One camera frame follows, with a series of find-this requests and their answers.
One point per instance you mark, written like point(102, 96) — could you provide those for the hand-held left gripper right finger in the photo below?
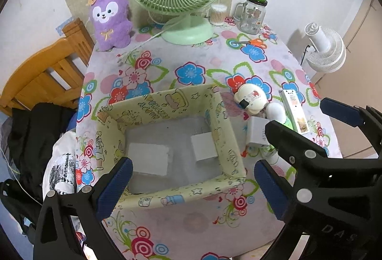
point(270, 188)

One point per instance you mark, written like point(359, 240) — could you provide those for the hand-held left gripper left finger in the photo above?
point(115, 185)

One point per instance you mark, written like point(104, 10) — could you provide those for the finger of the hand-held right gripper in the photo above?
point(298, 143)
point(343, 111)

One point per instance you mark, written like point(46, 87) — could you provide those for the long green white box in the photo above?
point(294, 111)

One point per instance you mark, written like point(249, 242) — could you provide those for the white egg-shaped device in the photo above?
point(274, 112)

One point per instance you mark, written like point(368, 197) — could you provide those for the white charger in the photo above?
point(256, 131)

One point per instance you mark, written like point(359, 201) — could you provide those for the yellow printed fabric storage box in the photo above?
point(167, 102)

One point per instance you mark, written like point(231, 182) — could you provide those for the green perforated panda case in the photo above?
point(289, 123)

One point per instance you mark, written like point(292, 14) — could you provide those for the flat white box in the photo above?
point(147, 158)

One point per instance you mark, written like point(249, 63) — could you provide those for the beige wooden door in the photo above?
point(358, 69)

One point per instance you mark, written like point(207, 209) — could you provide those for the white printed cloth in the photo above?
point(61, 164)

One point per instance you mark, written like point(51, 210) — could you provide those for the white floor fan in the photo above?
point(325, 51)

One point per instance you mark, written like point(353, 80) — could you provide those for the round white cartoon device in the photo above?
point(249, 97)

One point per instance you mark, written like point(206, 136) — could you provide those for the small upright white box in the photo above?
point(204, 148)

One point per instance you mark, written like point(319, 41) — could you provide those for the black clothing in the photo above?
point(35, 134)

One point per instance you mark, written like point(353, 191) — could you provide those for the black bag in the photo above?
point(18, 212)

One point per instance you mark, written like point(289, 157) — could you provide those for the glass mug with green lid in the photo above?
point(250, 17)

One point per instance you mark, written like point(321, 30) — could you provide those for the wooden chair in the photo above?
point(38, 69)

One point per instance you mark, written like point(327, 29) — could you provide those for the floral tablecloth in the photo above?
point(191, 54)

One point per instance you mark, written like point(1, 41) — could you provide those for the cotton swab container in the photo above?
point(218, 15)

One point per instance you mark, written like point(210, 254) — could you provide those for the purple plush toy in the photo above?
point(112, 24)

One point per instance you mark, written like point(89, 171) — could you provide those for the blue patterned card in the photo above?
point(64, 26)

